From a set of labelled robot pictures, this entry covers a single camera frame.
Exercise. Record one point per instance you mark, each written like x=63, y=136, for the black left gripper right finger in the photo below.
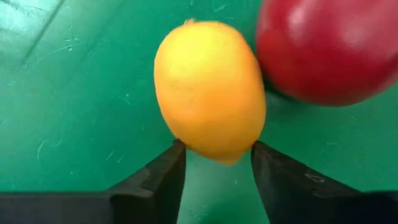
x=295, y=196

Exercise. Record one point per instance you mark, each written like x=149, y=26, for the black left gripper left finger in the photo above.
x=155, y=193

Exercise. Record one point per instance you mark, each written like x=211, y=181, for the yellow lemon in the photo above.
x=208, y=93

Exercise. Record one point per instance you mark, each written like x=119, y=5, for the red apple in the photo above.
x=326, y=53

